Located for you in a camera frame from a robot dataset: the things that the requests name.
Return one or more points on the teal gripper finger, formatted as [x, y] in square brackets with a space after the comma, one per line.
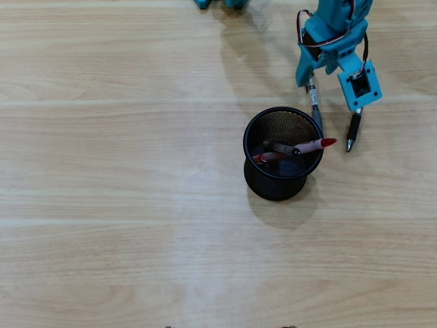
[332, 66]
[304, 71]

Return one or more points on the grey grip retractable pen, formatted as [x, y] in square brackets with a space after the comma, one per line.
[314, 99]

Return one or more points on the black retractable pen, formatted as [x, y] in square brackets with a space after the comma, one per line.
[353, 130]

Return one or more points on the red gel pen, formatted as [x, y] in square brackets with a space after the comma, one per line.
[310, 145]

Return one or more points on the black capped clear-barrel pen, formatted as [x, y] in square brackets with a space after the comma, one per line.
[281, 148]

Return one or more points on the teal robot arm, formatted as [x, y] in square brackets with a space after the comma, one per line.
[341, 8]

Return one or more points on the teal robot arm base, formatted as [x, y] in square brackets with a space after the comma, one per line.
[235, 2]

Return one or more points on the black mesh pen holder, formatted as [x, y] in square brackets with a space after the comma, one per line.
[273, 188]

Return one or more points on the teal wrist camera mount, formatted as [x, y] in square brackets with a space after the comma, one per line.
[360, 85]

